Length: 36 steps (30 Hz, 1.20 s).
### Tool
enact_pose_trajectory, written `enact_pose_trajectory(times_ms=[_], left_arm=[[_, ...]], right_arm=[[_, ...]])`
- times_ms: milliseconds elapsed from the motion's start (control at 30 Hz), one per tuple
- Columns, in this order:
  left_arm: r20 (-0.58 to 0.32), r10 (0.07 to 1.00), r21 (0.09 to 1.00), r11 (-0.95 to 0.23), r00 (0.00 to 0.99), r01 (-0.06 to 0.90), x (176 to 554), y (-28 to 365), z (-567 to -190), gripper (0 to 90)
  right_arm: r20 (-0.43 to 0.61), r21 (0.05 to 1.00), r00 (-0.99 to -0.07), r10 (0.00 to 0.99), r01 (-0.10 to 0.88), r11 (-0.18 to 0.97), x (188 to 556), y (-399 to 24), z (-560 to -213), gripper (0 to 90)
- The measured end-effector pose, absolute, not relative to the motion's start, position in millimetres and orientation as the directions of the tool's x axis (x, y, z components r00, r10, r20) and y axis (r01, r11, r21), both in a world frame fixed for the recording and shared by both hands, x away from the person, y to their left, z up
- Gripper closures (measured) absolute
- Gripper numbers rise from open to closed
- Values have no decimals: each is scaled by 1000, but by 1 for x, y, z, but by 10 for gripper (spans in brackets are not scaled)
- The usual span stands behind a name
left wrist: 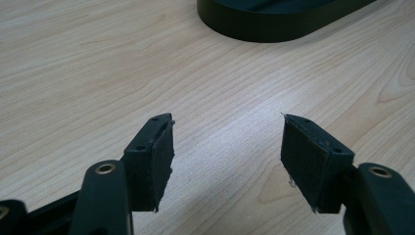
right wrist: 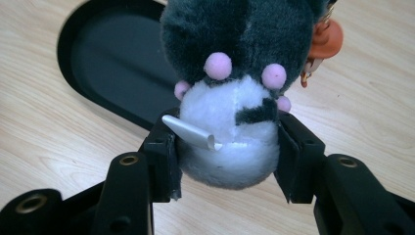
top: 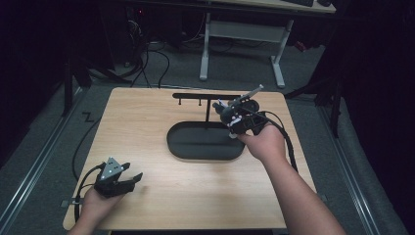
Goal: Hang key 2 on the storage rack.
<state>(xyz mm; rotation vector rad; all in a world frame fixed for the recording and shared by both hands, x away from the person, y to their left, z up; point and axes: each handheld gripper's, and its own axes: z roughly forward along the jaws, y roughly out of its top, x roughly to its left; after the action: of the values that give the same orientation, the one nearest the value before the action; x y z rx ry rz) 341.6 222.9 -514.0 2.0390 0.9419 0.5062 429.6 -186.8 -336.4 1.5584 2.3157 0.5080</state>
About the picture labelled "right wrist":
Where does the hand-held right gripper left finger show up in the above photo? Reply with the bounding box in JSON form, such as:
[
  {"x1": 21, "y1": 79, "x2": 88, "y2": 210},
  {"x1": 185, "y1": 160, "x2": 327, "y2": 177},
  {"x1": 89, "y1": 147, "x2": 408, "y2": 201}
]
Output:
[{"x1": 97, "y1": 109, "x2": 183, "y2": 235}]

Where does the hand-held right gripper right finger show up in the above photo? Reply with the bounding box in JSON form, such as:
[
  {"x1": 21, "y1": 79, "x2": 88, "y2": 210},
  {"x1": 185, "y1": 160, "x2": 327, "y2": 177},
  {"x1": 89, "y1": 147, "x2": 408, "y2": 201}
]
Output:
[{"x1": 273, "y1": 111, "x2": 415, "y2": 235}]

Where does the black and white plush keychain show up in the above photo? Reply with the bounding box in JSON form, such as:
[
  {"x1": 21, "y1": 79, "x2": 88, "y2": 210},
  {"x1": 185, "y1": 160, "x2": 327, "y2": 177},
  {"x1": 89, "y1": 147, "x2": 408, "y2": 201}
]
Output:
[{"x1": 160, "y1": 0, "x2": 331, "y2": 191}]

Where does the black oval tray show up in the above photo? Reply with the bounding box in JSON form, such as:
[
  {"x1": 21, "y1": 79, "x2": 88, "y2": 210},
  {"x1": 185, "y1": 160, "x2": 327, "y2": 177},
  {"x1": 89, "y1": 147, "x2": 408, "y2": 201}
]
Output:
[{"x1": 56, "y1": 0, "x2": 181, "y2": 132}]

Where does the red strap brown figure keychain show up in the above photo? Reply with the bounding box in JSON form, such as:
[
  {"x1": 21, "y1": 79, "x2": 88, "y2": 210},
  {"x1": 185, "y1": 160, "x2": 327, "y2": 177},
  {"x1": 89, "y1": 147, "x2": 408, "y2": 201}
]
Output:
[{"x1": 299, "y1": 0, "x2": 345, "y2": 89}]

